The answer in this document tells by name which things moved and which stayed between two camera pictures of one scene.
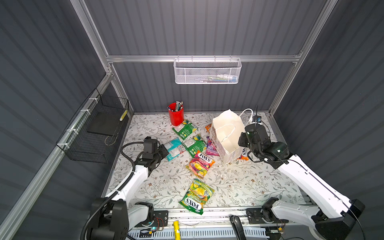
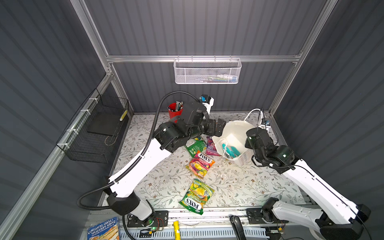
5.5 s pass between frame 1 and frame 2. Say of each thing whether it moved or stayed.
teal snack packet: moved
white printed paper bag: moved
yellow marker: stayed
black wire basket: stayed
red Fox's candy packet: stayed
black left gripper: moved
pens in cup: stayed
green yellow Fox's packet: stayed
